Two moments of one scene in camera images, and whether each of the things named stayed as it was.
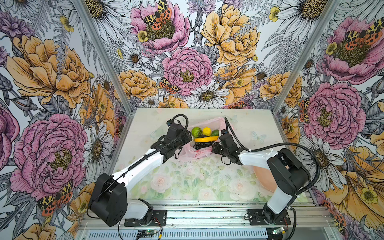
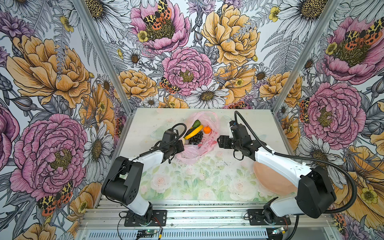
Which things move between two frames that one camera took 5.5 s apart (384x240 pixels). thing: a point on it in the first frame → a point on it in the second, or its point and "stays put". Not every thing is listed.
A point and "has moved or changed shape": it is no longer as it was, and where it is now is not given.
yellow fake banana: x=206 y=139 → x=193 y=132
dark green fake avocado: x=215 y=132 → x=196 y=124
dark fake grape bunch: x=199 y=145 → x=196 y=140
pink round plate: x=265 y=178 stays put
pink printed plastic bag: x=188 y=152 has moved or changed shape
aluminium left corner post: x=105 y=55 stays put
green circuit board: x=147 y=231 stays put
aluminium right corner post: x=307 y=55 stays put
